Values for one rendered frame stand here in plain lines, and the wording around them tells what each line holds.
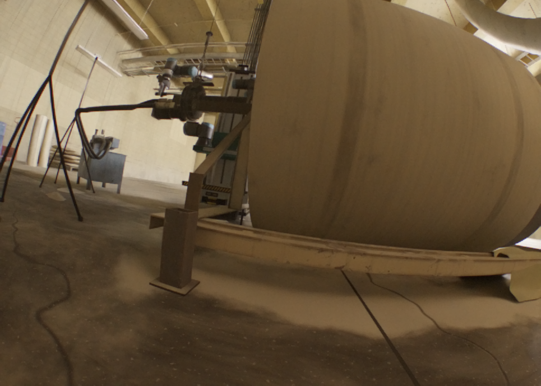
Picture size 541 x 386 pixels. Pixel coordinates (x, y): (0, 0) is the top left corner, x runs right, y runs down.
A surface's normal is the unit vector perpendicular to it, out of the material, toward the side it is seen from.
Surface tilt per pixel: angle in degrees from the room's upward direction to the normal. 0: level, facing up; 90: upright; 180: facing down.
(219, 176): 90
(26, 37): 90
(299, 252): 90
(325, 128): 114
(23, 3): 90
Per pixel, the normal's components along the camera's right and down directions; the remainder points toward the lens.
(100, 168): 0.85, 0.11
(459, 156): -0.15, 0.34
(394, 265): -0.09, -0.07
